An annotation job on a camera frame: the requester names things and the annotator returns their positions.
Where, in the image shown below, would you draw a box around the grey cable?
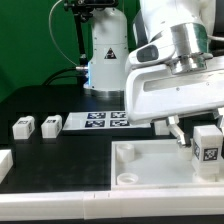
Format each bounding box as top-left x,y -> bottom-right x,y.
47,0 -> 78,68

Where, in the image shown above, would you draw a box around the white front fence bar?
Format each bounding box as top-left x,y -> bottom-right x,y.
0,187 -> 224,221

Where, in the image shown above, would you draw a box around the white left fence piece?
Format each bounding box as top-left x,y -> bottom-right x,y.
0,149 -> 13,184

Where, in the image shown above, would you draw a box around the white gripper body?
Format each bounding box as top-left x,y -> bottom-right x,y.
125,44 -> 224,124

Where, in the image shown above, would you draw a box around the black cables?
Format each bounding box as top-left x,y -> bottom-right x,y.
41,68 -> 85,88

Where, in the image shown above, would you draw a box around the white square tabletop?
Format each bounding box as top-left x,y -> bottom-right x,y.
111,139 -> 224,190

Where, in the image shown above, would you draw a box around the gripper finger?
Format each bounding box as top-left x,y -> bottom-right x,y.
166,115 -> 191,148
213,107 -> 224,134

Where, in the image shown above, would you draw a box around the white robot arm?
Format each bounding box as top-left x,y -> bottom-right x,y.
85,0 -> 224,124

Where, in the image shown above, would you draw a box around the white marker sheet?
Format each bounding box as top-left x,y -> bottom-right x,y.
63,111 -> 151,131

